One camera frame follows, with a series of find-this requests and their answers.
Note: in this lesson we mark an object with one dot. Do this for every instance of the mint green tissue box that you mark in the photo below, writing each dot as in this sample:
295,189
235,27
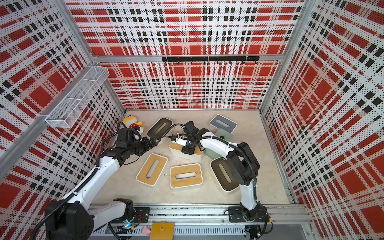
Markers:
216,145

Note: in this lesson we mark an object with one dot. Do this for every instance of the cream box dark lid front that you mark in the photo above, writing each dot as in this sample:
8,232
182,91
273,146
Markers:
222,173

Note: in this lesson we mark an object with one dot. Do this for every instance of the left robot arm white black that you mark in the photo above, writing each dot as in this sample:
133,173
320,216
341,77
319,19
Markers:
68,218

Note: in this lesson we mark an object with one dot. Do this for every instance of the yellow plush toy red dots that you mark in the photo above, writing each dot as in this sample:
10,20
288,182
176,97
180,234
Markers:
133,123

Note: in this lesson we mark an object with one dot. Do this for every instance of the white tissue box grey lid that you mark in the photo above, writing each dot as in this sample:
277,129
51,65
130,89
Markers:
221,122

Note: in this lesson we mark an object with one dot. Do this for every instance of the yellow block on rail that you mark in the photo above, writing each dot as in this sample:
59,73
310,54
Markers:
162,231

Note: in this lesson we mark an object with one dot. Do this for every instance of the white wire mesh wall basket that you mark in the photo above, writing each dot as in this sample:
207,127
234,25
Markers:
69,109

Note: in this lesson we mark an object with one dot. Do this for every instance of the large white box bamboo lid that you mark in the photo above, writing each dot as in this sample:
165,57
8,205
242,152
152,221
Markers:
176,151

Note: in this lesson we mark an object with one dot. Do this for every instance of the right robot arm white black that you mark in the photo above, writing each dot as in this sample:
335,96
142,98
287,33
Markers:
242,162

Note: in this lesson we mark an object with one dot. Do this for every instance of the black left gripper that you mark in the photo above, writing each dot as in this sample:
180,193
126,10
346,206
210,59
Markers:
147,145

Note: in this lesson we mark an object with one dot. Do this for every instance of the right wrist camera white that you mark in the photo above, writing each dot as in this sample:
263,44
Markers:
180,141

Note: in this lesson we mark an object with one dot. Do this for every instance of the black wall hook rail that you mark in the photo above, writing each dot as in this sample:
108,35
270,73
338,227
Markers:
212,59

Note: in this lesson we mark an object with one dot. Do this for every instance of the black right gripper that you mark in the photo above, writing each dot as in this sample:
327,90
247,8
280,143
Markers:
186,150

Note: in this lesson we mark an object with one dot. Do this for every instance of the pink small object on rail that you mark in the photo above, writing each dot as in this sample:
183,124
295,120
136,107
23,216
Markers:
146,231

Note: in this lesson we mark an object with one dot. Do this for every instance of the cream tissue box dark lid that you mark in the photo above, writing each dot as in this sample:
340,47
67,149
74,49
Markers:
160,128

